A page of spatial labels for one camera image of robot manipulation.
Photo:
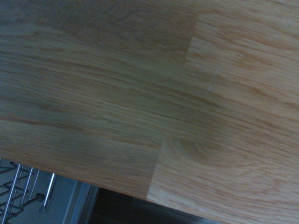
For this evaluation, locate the open dishwasher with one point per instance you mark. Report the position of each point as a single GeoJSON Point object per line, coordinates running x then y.
{"type": "Point", "coordinates": [70, 200]}

